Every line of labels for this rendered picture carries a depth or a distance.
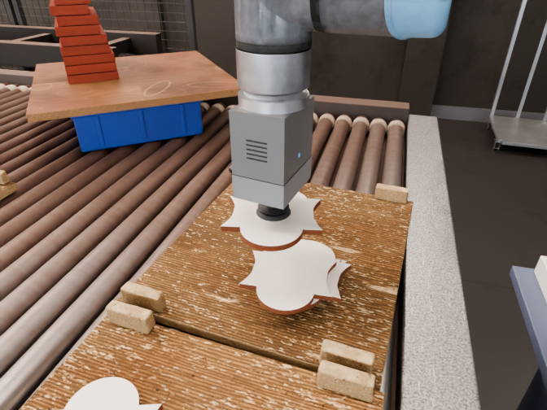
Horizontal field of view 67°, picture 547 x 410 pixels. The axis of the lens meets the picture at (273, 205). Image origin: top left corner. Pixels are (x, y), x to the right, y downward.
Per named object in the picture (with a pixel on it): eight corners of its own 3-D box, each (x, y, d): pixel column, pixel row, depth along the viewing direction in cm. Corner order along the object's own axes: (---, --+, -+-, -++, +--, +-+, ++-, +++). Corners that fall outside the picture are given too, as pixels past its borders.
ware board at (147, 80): (196, 55, 144) (196, 50, 143) (247, 94, 105) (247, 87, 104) (37, 70, 127) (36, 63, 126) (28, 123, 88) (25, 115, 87)
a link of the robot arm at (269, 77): (220, 50, 39) (259, 37, 46) (224, 98, 42) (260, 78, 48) (294, 58, 37) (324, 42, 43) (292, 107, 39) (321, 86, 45)
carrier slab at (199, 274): (412, 208, 78) (413, 201, 77) (379, 394, 45) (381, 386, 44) (242, 177, 88) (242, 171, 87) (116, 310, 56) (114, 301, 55)
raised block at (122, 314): (157, 324, 51) (154, 309, 50) (149, 336, 50) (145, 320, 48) (116, 312, 53) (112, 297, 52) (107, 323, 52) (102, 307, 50)
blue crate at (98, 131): (179, 101, 133) (175, 69, 128) (206, 134, 109) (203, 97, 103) (75, 114, 122) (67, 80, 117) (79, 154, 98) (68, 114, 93)
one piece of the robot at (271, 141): (243, 53, 48) (248, 177, 56) (200, 70, 41) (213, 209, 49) (324, 61, 44) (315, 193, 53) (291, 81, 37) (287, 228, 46)
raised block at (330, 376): (374, 390, 44) (378, 372, 42) (372, 404, 42) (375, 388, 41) (319, 373, 46) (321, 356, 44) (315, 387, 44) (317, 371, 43)
